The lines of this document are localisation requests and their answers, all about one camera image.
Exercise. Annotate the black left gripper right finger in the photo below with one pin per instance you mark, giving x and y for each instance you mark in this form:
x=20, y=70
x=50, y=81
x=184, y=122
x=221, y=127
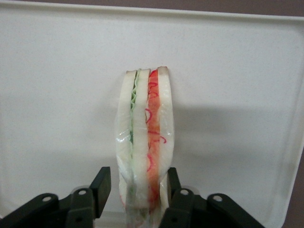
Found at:
x=190, y=211

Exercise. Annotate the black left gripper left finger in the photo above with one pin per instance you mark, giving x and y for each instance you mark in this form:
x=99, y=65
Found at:
x=78, y=209

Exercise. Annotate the triangular sandwich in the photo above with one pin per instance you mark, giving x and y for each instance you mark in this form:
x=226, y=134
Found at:
x=140, y=133

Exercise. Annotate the beige plastic tray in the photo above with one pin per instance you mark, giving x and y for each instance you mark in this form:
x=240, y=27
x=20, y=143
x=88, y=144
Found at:
x=59, y=83

